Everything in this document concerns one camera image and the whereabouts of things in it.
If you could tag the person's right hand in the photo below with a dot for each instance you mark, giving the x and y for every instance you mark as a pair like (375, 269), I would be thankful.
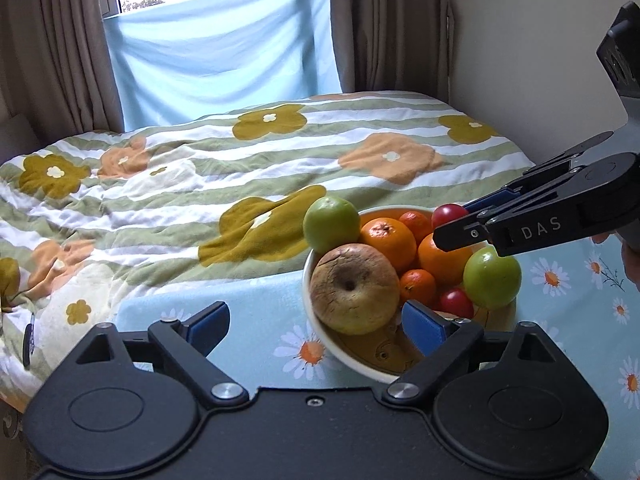
(631, 267)

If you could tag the light blue daisy cloth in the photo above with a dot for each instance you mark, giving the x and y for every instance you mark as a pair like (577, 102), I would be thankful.
(560, 305)

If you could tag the white furniture panel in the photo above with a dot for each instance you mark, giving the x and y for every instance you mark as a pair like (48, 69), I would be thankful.
(17, 135)

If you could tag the beige curtain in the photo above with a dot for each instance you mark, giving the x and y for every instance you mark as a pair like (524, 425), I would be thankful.
(390, 30)
(55, 45)

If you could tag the red cherry tomato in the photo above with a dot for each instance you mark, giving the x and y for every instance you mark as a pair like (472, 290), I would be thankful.
(456, 302)
(445, 214)

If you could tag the striped floral blanket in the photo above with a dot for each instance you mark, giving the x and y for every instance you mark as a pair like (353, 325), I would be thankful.
(175, 185)

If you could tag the cream ceramic bowl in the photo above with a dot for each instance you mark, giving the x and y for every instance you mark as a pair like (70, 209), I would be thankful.
(360, 360)

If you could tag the small mandarin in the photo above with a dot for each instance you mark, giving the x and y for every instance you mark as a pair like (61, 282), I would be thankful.
(415, 222)
(417, 287)

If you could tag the large orange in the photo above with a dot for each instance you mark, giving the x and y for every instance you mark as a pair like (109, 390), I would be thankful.
(442, 266)
(387, 242)

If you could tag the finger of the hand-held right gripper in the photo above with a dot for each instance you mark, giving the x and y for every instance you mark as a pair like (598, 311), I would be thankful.
(492, 200)
(530, 232)

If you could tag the plain light blue window cloth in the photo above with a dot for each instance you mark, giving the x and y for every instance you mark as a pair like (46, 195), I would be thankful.
(220, 55)

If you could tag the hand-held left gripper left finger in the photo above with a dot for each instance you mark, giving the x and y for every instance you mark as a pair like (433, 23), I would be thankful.
(207, 322)

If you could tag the green apple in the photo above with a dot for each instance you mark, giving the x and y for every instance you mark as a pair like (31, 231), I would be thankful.
(492, 276)

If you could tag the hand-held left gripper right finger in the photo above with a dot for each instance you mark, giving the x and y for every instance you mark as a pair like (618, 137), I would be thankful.
(422, 327)

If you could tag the wrinkled yellow-brown apple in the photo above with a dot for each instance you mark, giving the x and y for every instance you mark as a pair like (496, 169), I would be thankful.
(352, 290)

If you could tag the black pen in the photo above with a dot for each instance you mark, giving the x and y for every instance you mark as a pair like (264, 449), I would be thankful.
(27, 345)

